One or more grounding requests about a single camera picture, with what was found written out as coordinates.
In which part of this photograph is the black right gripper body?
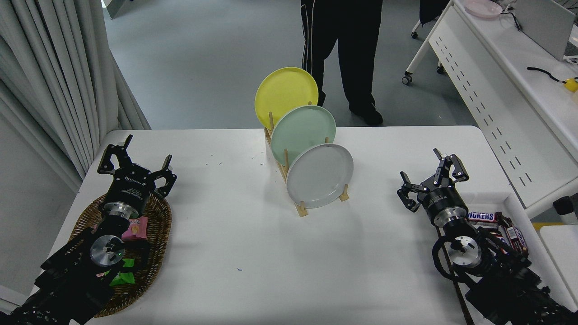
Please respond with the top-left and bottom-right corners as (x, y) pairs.
(424, 179), (466, 217)

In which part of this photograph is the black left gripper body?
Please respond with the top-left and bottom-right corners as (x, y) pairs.
(103, 166), (157, 207)

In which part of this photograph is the grey plate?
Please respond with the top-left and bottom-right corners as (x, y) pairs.
(286, 144), (354, 209)

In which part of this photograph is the wooden plate rack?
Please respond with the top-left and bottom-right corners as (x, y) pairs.
(264, 102), (350, 218)

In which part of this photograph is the pale green plate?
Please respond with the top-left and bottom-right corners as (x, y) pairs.
(270, 105), (337, 167)

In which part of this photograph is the yellow plate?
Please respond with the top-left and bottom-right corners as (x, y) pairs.
(254, 67), (319, 130)

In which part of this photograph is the pink plate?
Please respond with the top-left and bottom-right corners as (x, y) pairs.
(464, 0), (503, 19)

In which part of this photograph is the pink snack packet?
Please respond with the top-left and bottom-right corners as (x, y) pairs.
(121, 216), (149, 242)

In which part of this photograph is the brown Snickers bar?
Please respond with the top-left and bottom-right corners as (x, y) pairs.
(497, 212), (529, 258)
(467, 211), (499, 225)

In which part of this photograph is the brown wicker basket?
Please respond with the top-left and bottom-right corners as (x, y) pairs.
(69, 192), (172, 318)

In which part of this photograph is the green snack packet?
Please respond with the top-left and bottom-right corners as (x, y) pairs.
(108, 258), (136, 287)

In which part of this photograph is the white perforated desk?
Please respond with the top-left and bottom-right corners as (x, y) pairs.
(402, 0), (578, 219)

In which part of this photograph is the white tray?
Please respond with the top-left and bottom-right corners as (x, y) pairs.
(436, 192), (578, 325)

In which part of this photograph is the grey curtain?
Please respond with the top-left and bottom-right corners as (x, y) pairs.
(0, 0), (152, 192)

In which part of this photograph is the white side table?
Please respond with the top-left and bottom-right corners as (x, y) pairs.
(540, 224), (578, 304)

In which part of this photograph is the person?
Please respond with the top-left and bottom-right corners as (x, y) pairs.
(301, 0), (384, 127)

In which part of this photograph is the grey box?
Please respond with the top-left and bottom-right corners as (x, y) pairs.
(515, 0), (576, 61)

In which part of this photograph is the thin black cable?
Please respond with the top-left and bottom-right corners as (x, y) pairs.
(499, 7), (523, 31)

